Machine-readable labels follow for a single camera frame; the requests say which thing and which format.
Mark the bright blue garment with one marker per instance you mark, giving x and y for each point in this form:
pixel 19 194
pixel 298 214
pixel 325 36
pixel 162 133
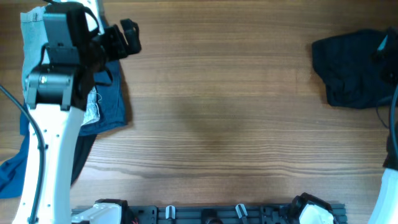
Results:
pixel 13 169

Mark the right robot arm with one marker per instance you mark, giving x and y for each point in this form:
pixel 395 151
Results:
pixel 309 209

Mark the black garment under pile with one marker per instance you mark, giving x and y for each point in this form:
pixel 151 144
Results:
pixel 82 151

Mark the light blue denim shorts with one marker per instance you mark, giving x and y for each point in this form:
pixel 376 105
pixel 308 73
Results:
pixel 34 37

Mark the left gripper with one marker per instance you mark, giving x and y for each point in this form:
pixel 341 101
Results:
pixel 119 51

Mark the black shorts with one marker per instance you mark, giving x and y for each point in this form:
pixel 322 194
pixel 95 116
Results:
pixel 350 65

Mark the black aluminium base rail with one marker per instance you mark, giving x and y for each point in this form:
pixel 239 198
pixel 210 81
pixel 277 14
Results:
pixel 259 214

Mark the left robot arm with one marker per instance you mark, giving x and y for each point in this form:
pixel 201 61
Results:
pixel 56 94

